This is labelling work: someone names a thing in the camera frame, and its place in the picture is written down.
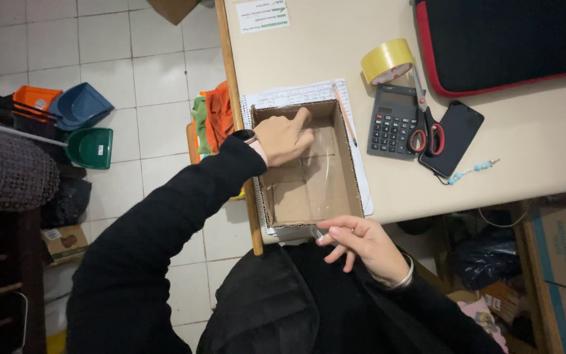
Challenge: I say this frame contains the orange cloth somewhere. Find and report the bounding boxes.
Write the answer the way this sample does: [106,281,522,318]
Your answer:
[203,81,235,154]

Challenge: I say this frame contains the blue bead phone charm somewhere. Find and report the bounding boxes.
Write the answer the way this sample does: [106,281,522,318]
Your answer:
[438,158,501,186]

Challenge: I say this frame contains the person's left hand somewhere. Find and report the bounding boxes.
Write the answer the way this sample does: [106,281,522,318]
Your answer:
[254,107,316,168]

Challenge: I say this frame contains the green long-handled dustpan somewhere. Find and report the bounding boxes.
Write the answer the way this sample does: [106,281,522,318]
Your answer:
[0,117,114,170]

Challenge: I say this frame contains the yellow packing tape roll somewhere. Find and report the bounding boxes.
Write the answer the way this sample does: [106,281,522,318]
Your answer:
[360,38,415,86]

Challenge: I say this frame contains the black red-trimmed laptop sleeve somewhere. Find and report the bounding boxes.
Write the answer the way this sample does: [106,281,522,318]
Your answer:
[413,0,566,98]

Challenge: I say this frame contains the brown cardboard piece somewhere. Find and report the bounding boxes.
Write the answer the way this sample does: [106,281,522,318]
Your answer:
[146,0,200,26]

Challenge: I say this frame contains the white spiral notebook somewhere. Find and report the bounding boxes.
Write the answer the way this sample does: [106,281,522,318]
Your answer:
[240,79,374,238]

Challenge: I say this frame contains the open brown cardboard box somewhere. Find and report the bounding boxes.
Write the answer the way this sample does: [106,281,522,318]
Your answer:
[251,100,365,228]

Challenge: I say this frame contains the dark stool with woven cushion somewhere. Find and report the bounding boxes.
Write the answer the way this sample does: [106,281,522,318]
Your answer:
[0,123,61,354]

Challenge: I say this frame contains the person's right hand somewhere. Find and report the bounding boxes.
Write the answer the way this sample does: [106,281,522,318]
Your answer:
[316,216,412,286]

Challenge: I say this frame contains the blue dustpan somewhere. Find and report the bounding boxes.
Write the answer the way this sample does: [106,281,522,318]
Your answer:
[48,82,115,131]

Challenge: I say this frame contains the white paper label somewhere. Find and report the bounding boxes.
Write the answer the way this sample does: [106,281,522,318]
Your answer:
[236,0,291,34]

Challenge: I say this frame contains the small printed cardboard box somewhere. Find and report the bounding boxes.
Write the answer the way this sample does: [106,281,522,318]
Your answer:
[41,225,90,266]

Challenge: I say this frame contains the black smartphone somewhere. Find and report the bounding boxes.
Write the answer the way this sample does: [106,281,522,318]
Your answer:
[418,101,485,179]

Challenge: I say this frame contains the green cloth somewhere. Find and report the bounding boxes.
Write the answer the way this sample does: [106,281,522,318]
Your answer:
[191,96,211,155]

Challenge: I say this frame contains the pink strap wristwatch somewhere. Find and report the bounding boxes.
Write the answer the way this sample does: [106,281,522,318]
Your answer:
[231,129,269,166]

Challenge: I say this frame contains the pink printed cloth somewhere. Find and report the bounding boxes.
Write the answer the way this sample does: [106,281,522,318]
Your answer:
[457,297,509,354]

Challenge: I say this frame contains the white cable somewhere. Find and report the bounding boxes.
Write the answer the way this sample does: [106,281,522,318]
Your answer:
[477,206,529,229]

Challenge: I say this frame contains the person's black jacket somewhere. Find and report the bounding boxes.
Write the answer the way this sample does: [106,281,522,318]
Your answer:
[197,241,505,354]

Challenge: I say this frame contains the dark grey desk calculator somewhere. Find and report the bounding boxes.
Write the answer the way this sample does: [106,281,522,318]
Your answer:
[367,84,424,160]

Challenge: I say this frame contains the clear adhesive tape strip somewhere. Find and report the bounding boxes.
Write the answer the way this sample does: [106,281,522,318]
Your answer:
[299,106,339,243]

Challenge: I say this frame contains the orange dustpan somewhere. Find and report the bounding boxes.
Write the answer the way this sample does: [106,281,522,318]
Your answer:
[13,85,63,117]

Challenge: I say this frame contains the silver bangle bracelet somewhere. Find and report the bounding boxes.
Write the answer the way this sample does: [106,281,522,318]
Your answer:
[384,253,415,291]

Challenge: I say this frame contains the dark blue plastic bag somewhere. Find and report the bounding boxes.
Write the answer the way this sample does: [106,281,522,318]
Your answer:
[450,226,522,291]

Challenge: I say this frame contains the black broom handles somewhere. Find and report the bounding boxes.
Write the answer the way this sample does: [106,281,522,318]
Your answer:
[0,85,59,124]

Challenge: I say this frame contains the orange pencil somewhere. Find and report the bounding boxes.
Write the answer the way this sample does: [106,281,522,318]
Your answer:
[331,81,358,147]

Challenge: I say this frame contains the black plastic bag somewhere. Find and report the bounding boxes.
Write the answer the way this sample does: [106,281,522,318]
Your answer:
[41,165,92,229]

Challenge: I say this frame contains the red handled scissors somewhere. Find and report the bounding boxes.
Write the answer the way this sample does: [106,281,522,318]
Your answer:
[407,66,445,156]

